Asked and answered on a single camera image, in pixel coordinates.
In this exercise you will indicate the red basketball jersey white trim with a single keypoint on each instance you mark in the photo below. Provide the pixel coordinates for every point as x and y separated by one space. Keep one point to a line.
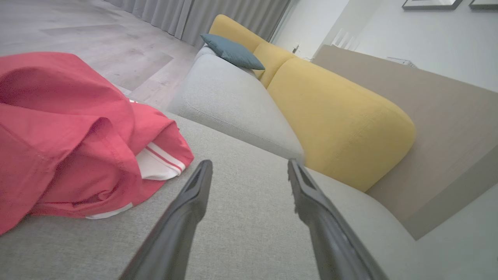
58 116

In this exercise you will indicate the white radiator grille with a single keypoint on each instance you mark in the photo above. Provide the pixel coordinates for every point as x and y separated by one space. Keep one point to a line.
401 62

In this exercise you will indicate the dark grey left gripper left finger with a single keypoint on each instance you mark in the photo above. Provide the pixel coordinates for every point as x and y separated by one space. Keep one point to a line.
175 233

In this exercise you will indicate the large framed wall picture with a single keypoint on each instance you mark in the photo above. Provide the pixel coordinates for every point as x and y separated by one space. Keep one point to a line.
430 4

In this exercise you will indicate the small framed wall picture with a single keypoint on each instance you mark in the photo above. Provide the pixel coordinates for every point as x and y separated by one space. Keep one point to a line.
484 3

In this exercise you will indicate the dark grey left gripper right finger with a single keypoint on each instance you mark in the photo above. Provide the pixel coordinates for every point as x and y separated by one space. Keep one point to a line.
330 241

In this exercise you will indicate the taupe wooden wall panel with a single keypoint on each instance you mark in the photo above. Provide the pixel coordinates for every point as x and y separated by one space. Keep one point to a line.
447 136

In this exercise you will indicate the grey curtain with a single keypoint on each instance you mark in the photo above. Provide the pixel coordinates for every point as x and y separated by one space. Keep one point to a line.
202 15

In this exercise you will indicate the teal throw pillow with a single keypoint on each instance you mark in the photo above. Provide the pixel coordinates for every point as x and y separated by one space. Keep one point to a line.
233 52

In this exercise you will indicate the small yellow sofa back cushion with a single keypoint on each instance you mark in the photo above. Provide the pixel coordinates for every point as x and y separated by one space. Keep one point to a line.
272 60

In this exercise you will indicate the grey sofa cushion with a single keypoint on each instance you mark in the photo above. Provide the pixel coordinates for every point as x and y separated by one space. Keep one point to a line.
241 217

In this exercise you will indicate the large yellow sofa back cushion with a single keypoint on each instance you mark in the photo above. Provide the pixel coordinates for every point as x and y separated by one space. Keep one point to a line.
342 124

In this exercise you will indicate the long yellow sofa back cushion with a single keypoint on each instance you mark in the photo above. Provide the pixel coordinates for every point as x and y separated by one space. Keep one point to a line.
233 31

